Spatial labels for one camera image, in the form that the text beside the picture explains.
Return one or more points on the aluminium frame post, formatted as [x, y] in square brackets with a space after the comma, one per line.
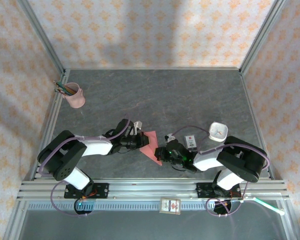
[42, 37]
[261, 37]

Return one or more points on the red white card pack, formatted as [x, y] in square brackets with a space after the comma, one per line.
[170, 206]

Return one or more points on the pink cup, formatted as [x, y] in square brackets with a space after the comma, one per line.
[76, 98]

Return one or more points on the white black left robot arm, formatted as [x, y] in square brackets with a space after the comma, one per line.
[97, 147]

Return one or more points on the brown pencil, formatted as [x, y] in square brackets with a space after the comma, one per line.
[58, 90]

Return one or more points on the aluminium side rail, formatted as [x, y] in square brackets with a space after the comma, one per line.
[258, 105]
[52, 112]

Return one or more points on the green white stick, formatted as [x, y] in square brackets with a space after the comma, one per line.
[268, 206]

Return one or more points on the orange pencil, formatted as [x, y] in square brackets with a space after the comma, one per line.
[69, 90]

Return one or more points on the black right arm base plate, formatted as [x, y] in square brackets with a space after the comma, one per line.
[202, 190]

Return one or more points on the dark green pencil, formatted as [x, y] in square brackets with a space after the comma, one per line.
[62, 87]

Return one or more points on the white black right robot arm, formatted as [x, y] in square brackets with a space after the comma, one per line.
[207, 161]

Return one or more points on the thin aluminium rail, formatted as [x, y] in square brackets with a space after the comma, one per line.
[152, 68]

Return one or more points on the pink paper sheet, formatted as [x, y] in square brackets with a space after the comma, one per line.
[150, 152]

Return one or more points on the wide aluminium base rail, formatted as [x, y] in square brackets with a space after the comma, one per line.
[150, 188]

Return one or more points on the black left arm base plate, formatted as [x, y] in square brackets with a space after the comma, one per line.
[101, 190]

